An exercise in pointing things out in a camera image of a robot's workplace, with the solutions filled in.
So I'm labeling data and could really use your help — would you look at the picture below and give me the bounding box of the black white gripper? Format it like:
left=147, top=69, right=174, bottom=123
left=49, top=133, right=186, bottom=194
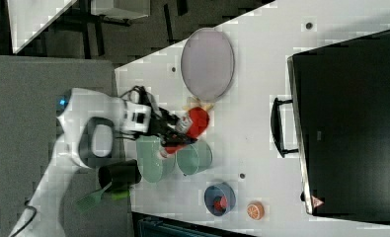
left=122, top=86, right=197, bottom=147

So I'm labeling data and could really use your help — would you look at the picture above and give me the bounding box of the red ketchup bottle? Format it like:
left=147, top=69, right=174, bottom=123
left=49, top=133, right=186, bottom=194
left=159, top=107, right=209, bottom=159

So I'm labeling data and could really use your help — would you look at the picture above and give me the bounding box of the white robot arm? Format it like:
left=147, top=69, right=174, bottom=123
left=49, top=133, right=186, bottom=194
left=9, top=86, right=196, bottom=237

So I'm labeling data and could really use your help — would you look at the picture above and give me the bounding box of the black toaster oven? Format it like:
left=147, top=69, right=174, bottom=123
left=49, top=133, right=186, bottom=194
left=287, top=30, right=390, bottom=225

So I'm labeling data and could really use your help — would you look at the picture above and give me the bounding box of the green perforated colander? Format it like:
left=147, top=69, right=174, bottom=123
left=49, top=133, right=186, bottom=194
left=136, top=136, right=176, bottom=183

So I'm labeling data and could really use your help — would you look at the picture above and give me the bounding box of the green cup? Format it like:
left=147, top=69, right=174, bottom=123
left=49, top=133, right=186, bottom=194
left=176, top=140, right=212, bottom=175

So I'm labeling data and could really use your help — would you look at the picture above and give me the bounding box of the black cylinder holder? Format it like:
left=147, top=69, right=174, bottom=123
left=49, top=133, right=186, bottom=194
left=98, top=159, right=142, bottom=192

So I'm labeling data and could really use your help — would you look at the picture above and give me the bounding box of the grey round plate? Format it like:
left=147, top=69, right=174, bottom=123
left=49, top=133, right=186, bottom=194
left=181, top=28, right=235, bottom=102

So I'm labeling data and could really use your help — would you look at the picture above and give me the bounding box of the blue bowl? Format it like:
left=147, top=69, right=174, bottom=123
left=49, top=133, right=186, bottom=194
left=203, top=183, right=236, bottom=216

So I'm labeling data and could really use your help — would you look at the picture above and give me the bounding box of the red strawberry toy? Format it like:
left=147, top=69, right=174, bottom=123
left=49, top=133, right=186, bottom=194
left=213, top=197, right=227, bottom=211

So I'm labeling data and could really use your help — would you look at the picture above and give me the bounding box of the green spatula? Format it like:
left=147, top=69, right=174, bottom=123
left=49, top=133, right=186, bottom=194
left=76, top=183, right=130, bottom=212

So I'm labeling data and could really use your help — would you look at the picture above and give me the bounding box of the orange slice toy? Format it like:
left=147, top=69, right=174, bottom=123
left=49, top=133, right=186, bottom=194
left=247, top=201, right=265, bottom=220

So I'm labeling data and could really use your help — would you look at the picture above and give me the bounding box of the black oven door handle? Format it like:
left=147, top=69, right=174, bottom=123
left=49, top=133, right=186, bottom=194
left=271, top=98, right=298, bottom=158

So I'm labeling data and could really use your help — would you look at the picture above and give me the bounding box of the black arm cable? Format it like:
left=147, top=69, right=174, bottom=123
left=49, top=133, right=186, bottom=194
left=8, top=198, right=39, bottom=237

